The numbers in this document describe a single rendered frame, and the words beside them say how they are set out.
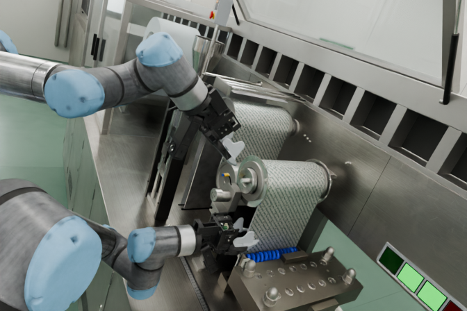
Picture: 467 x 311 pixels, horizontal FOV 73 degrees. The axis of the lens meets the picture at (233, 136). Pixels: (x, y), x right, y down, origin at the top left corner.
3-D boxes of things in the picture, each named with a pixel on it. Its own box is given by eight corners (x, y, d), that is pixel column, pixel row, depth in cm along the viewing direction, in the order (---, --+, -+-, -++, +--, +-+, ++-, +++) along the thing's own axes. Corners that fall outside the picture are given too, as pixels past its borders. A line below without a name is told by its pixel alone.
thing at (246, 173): (238, 167, 94) (253, 167, 88) (243, 168, 95) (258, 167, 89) (238, 193, 93) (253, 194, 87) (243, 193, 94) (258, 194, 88)
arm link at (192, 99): (174, 103, 63) (162, 89, 69) (187, 118, 65) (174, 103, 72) (204, 79, 63) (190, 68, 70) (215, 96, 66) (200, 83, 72)
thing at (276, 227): (237, 256, 95) (257, 205, 89) (294, 247, 108) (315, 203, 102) (238, 257, 94) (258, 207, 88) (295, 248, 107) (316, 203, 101)
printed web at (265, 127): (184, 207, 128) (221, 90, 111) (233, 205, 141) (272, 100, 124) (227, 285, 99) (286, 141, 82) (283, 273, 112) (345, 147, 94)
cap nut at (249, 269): (238, 269, 89) (244, 256, 87) (249, 266, 91) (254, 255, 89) (245, 279, 86) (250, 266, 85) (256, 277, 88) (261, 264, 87)
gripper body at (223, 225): (242, 230, 84) (201, 234, 77) (232, 254, 87) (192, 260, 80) (229, 211, 90) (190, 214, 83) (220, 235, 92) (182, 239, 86)
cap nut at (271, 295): (259, 296, 82) (265, 284, 81) (270, 293, 84) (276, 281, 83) (267, 308, 79) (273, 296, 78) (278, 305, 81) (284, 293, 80)
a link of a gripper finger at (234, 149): (255, 157, 78) (236, 132, 74) (237, 173, 78) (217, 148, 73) (249, 153, 81) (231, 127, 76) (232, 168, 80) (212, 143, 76)
